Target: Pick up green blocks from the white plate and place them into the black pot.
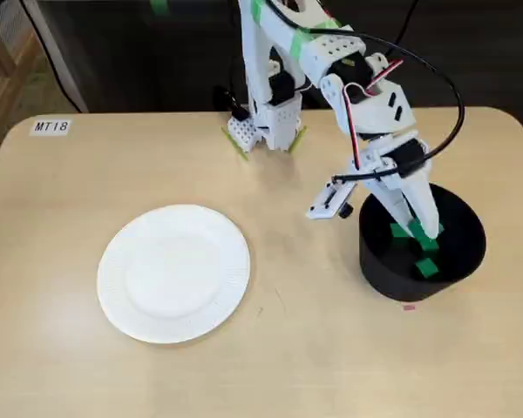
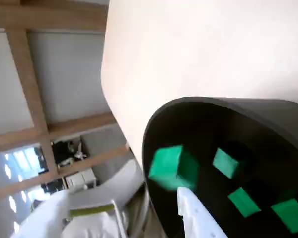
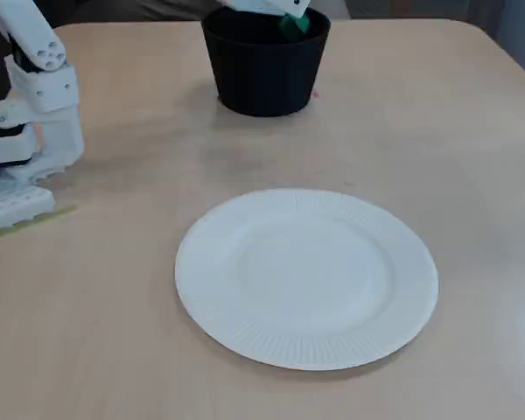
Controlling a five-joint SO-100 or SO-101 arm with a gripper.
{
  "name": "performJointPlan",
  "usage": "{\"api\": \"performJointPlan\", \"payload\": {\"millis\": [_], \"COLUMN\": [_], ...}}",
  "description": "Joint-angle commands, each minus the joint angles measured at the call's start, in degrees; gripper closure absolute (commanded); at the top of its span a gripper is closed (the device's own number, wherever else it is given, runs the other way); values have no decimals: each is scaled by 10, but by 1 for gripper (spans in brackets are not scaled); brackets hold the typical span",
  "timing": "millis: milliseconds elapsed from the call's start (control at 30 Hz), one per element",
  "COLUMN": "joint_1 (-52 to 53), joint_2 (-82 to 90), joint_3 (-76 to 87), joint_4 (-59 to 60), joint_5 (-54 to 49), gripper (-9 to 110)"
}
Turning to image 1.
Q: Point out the wooden furniture frame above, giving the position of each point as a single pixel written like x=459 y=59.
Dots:
x=8 y=69

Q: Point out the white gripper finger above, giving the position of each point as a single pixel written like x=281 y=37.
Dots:
x=394 y=202
x=423 y=204

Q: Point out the grey post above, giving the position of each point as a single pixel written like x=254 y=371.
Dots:
x=69 y=61

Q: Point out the yellow-green tape strip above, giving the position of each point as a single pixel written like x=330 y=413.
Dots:
x=235 y=143
x=297 y=140

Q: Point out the black pot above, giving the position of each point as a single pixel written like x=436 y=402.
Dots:
x=383 y=265

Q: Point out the white paper plate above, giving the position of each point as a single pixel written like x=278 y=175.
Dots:
x=170 y=278

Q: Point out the small red sticker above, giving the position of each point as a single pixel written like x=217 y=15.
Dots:
x=409 y=308

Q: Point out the white MT18 label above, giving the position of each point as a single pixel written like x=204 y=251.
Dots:
x=50 y=127

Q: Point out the green tape piece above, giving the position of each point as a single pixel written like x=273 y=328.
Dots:
x=158 y=6

